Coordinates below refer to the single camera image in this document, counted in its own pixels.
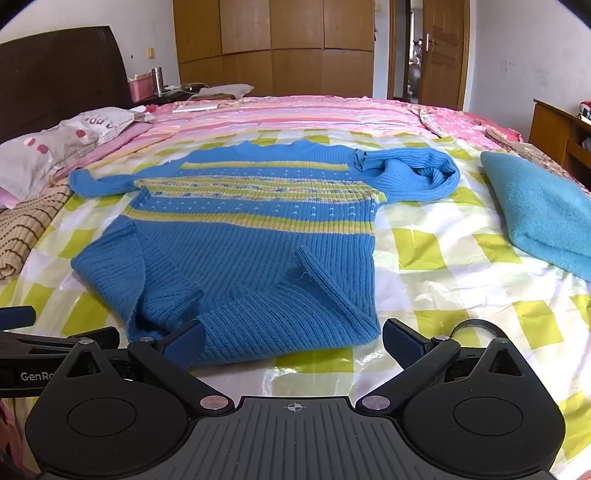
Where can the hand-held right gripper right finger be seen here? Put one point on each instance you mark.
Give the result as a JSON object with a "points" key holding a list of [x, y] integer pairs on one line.
{"points": [[400, 346]]}

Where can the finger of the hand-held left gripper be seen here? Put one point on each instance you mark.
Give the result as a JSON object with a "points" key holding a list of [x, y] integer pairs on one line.
{"points": [[16, 316], [41, 344]]}

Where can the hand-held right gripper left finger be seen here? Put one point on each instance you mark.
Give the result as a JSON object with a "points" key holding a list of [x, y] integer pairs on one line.
{"points": [[185, 344]]}

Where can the blue striped knitted sweater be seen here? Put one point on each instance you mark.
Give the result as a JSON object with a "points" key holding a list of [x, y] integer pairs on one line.
{"points": [[240, 258]]}

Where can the brown checked cloth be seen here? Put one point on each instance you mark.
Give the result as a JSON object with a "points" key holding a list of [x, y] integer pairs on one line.
{"points": [[23, 230]]}

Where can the white pillow with pink print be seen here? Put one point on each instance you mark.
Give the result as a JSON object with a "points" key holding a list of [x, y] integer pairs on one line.
{"points": [[51, 147]]}

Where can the folded light blue towel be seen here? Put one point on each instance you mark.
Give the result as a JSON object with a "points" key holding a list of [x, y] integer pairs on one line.
{"points": [[540, 212]]}

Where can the pink floral quilt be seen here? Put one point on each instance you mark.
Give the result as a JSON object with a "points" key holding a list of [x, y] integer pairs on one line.
{"points": [[471, 122]]}

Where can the white flat stick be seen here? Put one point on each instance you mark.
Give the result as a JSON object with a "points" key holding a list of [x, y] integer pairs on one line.
{"points": [[194, 109]]}

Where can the dark wooden headboard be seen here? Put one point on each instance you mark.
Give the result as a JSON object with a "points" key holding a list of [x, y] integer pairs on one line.
{"points": [[55, 74]]}

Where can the pink striped bed sheet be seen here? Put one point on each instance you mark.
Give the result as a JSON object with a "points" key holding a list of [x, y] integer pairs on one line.
{"points": [[300, 115]]}

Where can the plain white pillow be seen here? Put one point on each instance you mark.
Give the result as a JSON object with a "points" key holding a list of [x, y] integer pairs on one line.
{"points": [[226, 90]]}

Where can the pink box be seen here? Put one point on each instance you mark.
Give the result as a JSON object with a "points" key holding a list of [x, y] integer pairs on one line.
{"points": [[141, 88]]}

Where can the wooden desk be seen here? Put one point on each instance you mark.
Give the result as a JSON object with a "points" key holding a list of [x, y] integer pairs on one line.
{"points": [[549, 129]]}

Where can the metal thermos flask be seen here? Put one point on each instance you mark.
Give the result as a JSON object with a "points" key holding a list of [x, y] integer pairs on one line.
{"points": [[159, 82]]}

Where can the wooden door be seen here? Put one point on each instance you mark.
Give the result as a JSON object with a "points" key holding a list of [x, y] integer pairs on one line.
{"points": [[445, 50]]}

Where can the wooden wardrobe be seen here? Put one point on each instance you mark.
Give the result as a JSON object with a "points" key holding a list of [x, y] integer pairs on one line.
{"points": [[277, 46]]}

